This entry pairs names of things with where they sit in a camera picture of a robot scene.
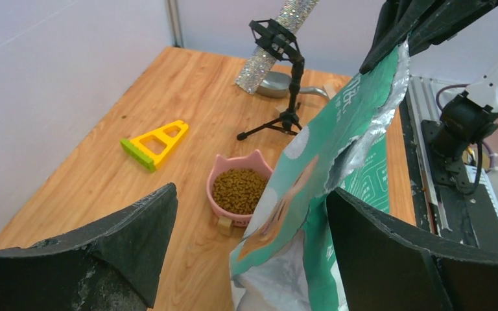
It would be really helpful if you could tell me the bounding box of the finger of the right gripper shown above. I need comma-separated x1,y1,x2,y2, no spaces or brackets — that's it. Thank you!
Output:
359,0,498,75

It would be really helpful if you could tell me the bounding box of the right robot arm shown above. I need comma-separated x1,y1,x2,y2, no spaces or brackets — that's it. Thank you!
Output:
359,1,498,195

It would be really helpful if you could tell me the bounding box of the yellow green triangular toy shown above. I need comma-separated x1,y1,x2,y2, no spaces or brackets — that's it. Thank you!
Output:
119,120,189,172

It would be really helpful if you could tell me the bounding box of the silver metal scoop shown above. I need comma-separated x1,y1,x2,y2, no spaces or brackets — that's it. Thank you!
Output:
256,71,330,100

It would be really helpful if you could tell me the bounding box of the green dog food bag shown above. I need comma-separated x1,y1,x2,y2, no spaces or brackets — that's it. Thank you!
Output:
229,41,410,310

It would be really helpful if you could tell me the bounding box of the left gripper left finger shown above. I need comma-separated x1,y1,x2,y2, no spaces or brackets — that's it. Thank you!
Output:
0,183,178,310

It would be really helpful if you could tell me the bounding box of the brown dog food kibble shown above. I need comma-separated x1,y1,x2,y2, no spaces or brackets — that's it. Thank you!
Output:
211,168,268,215

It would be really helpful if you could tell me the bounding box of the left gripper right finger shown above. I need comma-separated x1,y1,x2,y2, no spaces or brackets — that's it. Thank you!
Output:
326,188,498,310

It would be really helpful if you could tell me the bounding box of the pink pet bowl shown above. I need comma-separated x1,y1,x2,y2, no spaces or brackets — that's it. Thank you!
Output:
206,149,272,227

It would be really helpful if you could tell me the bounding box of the black mounting rail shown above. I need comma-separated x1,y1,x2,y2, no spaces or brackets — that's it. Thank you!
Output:
400,76,498,253

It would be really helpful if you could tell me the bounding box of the glitter silver microphone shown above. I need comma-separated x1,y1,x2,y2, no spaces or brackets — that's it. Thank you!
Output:
235,1,318,94

